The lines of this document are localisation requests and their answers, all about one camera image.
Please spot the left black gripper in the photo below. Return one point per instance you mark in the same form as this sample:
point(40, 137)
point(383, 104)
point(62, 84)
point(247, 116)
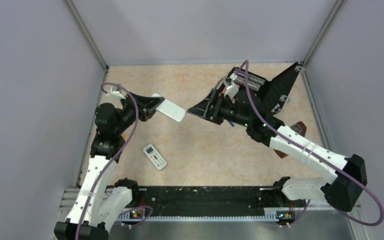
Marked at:
point(146, 105)

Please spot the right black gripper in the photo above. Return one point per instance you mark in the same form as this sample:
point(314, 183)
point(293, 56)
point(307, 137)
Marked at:
point(203, 109)

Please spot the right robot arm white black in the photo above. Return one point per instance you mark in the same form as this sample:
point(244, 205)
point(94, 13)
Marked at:
point(342, 178)

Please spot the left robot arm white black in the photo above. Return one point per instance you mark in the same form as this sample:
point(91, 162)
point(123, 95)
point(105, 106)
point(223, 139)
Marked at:
point(92, 215)

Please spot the white remote control with screen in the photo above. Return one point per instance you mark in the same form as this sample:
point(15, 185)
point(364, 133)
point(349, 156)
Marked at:
point(155, 157)

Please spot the black poker chip case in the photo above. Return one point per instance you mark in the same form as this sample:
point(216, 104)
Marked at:
point(269, 96)

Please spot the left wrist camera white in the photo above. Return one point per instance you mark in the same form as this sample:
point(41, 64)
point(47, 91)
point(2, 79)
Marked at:
point(115, 93)

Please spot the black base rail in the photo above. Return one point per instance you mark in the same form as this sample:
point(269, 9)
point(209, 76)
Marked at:
point(212, 202)

